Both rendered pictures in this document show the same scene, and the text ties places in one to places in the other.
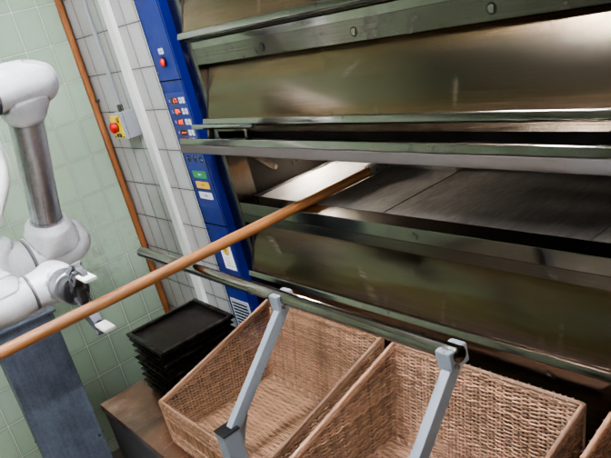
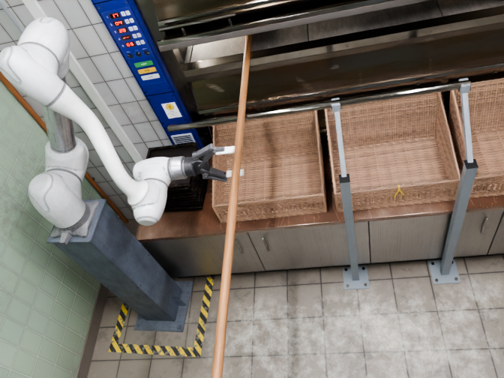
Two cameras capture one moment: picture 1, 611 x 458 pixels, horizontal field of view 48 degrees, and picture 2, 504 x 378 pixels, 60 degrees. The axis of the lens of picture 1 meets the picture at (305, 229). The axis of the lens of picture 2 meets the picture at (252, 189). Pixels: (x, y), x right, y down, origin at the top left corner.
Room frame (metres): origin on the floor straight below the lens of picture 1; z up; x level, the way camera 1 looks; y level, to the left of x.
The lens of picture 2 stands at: (0.64, 1.18, 2.39)
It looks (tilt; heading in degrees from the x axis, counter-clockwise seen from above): 51 degrees down; 324
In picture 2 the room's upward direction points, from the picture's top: 22 degrees counter-clockwise
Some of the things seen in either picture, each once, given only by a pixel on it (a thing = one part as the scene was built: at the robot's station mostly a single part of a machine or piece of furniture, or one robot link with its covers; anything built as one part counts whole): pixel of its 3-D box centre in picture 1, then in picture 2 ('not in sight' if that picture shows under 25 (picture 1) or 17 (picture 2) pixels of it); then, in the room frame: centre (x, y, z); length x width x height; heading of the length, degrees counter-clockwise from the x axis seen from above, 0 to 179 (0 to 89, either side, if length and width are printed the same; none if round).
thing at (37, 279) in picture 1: (51, 281); (153, 173); (1.84, 0.73, 1.19); 0.16 x 0.13 x 0.11; 33
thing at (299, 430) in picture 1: (271, 392); (268, 165); (1.75, 0.22, 0.72); 0.56 x 0.49 x 0.28; 34
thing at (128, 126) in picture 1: (125, 124); not in sight; (2.65, 0.56, 1.46); 0.10 x 0.07 x 0.10; 34
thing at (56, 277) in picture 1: (68, 286); (179, 168); (1.76, 0.65, 1.19); 0.09 x 0.06 x 0.09; 123
